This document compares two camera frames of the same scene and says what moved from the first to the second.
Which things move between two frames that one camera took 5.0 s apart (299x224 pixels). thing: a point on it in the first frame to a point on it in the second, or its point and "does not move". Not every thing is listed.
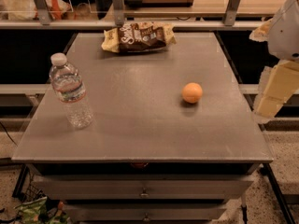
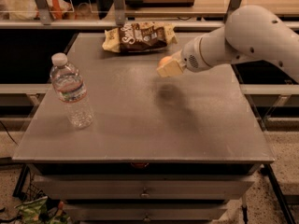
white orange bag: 21,5 does not move
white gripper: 286,35 to 192,57
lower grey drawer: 146,213 does not move
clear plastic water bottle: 71,91 does not move
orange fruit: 192,92 to 163,61
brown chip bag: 137,36 does not move
